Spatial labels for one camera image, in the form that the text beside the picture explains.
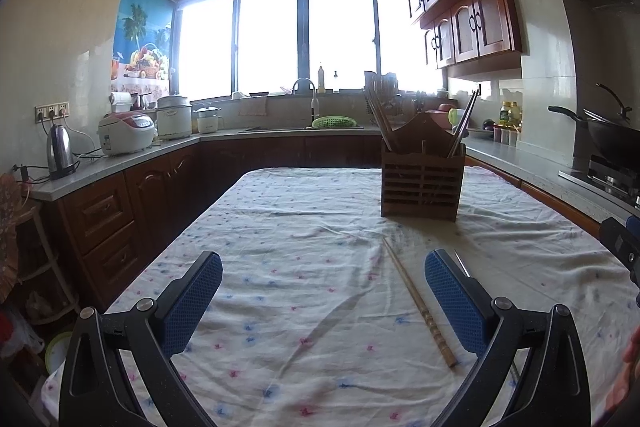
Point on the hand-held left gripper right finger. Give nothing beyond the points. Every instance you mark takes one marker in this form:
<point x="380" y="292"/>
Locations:
<point x="455" y="307"/>

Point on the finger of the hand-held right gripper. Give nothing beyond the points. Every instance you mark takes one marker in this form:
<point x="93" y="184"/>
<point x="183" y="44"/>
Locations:
<point x="620" y="242"/>

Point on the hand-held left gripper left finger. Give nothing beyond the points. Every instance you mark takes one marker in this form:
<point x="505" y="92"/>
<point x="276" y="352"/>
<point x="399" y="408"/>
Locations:
<point x="192" y="302"/>

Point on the wooden chopstick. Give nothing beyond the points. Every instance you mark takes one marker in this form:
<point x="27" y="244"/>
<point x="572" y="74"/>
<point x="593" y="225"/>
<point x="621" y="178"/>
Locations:
<point x="420" y="307"/>

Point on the wooden utensil holder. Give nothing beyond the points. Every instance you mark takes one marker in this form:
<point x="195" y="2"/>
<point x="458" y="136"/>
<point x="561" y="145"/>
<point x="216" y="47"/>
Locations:
<point x="420" y="187"/>

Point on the person's right hand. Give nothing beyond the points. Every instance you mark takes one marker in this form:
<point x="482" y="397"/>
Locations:
<point x="632" y="377"/>

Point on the gas stove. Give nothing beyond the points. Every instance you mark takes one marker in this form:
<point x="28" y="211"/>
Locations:
<point x="605" y="179"/>

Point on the black wok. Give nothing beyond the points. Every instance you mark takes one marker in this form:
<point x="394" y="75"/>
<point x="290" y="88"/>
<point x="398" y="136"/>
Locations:
<point x="610" y="134"/>

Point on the dark wooden lower cabinets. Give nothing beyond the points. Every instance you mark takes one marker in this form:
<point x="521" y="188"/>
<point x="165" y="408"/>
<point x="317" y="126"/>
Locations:
<point x="105" y="217"/>

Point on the floral white tablecloth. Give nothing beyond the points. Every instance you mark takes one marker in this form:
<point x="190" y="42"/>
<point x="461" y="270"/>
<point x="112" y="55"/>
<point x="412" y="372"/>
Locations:
<point x="300" y="232"/>

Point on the green-rimmed bowl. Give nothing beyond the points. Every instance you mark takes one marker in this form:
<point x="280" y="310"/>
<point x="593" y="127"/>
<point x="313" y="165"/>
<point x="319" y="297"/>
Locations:
<point x="57" y="352"/>

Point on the wooden corner shelf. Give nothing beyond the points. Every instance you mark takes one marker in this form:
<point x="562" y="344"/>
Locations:
<point x="47" y="257"/>

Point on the condiment bottles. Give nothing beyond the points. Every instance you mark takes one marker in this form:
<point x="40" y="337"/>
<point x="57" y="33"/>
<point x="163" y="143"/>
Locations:
<point x="510" y="113"/>

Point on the dark round object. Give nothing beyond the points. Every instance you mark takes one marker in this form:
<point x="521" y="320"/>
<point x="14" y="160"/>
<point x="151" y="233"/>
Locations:
<point x="488" y="124"/>

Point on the red and white rice cooker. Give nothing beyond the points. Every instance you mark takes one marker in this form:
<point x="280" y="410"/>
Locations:
<point x="125" y="134"/>

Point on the small white electric pot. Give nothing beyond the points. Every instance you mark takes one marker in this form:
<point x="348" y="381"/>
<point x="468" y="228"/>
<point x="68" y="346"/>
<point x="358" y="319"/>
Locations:
<point x="207" y="122"/>

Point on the large white cooker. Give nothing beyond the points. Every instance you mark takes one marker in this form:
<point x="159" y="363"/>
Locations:
<point x="174" y="117"/>

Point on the bundle of wooden chopsticks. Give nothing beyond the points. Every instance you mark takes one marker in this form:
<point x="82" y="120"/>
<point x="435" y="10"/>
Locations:
<point x="385" y="132"/>

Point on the white pitcher with green lid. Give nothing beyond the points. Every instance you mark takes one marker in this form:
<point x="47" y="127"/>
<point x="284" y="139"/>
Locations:
<point x="452" y="116"/>

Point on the pink basin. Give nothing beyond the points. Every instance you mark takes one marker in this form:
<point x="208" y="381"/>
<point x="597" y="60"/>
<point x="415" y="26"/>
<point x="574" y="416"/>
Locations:
<point x="443" y="108"/>

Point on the steel electric kettle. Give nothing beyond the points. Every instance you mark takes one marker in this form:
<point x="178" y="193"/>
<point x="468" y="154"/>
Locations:
<point x="61" y="152"/>

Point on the pink towel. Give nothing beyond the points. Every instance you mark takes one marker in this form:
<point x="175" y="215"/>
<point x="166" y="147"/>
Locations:
<point x="252" y="107"/>

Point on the paper towel roll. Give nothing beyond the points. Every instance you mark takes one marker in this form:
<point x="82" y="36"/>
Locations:
<point x="120" y="103"/>

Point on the small white container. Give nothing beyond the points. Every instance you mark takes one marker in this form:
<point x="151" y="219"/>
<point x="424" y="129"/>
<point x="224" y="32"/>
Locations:
<point x="238" y="95"/>

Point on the green plastic basket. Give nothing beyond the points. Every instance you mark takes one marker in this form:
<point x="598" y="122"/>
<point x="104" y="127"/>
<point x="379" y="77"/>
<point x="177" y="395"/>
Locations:
<point x="334" y="122"/>

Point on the curved metal faucet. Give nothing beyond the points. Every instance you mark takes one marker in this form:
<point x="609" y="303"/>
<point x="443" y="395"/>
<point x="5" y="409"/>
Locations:
<point x="314" y="99"/>

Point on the yellow bottle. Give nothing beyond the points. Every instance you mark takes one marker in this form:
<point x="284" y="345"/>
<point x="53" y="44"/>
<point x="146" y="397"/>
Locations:
<point x="321" y="79"/>

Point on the palm and fruit poster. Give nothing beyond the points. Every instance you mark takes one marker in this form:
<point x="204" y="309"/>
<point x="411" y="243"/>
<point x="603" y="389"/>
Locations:
<point x="142" y="37"/>

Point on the large window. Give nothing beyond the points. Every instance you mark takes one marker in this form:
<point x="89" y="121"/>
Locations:
<point x="300" y="37"/>

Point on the wall socket strip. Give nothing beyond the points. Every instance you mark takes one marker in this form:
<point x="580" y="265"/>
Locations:
<point x="52" y="112"/>

